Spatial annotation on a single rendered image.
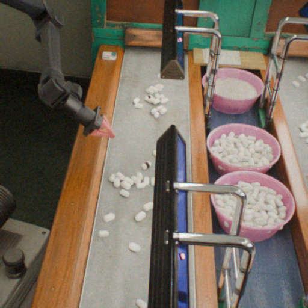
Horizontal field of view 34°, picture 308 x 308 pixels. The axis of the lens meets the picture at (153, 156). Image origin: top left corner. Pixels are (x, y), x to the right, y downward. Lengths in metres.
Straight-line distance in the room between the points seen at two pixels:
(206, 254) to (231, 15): 1.29
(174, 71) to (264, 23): 0.90
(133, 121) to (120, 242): 0.62
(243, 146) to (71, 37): 1.78
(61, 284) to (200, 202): 0.51
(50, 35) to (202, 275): 0.95
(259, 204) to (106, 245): 0.51
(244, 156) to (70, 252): 0.76
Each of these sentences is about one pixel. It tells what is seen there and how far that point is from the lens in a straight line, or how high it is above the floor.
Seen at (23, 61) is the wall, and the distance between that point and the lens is 3.58.
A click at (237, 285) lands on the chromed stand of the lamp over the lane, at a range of 1.13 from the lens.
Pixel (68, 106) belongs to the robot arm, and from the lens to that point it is 1.60.
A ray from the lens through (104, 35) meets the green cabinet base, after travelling 2.46.
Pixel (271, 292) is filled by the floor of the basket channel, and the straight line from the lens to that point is 1.53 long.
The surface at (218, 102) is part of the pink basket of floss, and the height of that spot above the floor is 0.73.
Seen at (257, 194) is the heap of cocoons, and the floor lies 0.74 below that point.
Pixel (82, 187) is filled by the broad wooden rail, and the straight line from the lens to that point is 1.63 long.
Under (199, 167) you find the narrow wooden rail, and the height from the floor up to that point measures 0.76.
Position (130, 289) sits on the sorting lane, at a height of 0.74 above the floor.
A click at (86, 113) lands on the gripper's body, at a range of 1.61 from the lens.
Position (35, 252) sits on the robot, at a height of 0.47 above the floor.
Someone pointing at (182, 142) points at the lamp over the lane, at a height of 1.07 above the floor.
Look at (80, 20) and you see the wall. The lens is 3.32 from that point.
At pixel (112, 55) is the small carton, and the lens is 2.32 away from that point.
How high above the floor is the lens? 1.86
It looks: 39 degrees down
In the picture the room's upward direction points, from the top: 4 degrees clockwise
